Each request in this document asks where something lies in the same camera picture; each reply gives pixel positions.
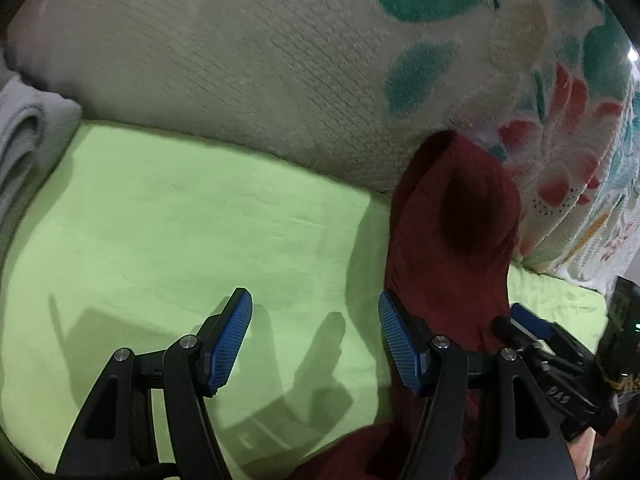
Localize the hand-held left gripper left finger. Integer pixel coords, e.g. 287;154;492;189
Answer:
54;287;254;480

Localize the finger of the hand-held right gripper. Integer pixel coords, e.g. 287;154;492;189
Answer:
492;314;538;361
510;302;557;343

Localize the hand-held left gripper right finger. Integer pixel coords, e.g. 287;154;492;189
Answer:
377;290;577;480

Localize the maroon knit sweater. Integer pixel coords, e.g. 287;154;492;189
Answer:
287;130;523;480

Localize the person's right forearm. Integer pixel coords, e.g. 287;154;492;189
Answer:
567;435;597;480

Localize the green bed sheet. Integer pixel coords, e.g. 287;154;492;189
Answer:
0;119;608;480

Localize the grey folded cloth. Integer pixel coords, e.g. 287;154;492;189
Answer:
0;67;83;256

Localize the white floral pillow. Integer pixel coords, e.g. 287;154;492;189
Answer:
7;0;640;291

